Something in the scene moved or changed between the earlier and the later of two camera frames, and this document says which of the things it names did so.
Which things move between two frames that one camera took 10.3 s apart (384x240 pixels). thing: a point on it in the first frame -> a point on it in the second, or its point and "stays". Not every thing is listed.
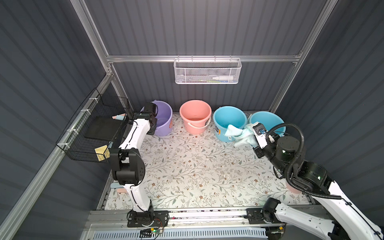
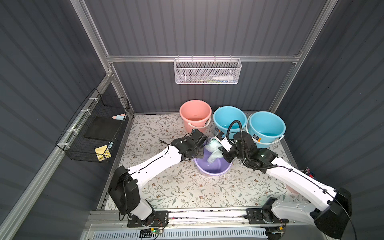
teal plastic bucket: x=223 y=116 stays
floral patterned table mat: x=188 y=170 stays
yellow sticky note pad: x=103 y=152 stays
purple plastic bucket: x=164 y=116 -> x=218 y=167
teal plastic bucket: x=268 y=120 stays
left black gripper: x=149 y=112 -> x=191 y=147
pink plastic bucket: x=196 y=115 stays
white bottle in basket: x=223 y=78 stays
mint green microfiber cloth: x=242 y=137 -> x=214 y=146
